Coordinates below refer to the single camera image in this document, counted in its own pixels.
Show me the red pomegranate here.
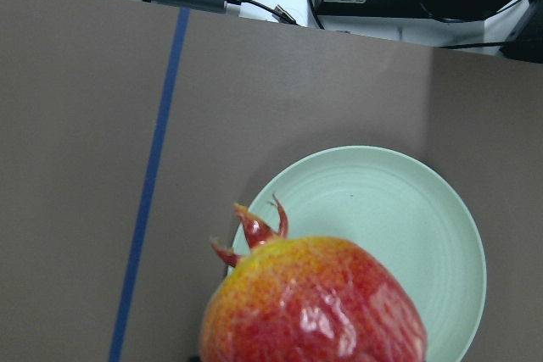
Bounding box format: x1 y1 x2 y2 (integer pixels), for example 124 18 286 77
199 205 428 361

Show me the green plate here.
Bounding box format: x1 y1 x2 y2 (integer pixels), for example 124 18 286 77
249 146 487 361

